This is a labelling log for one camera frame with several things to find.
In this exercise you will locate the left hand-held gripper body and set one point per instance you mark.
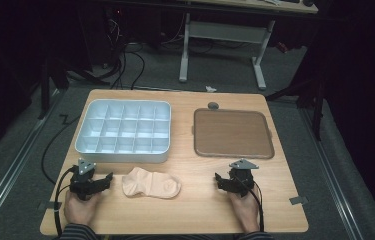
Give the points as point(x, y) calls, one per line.
point(83, 181)

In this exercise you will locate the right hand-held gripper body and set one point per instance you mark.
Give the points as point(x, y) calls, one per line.
point(240, 181)

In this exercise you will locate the person's left hand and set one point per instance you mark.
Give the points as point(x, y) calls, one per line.
point(80, 210)

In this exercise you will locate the person's right hand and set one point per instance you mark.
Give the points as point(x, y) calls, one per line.
point(246, 211)

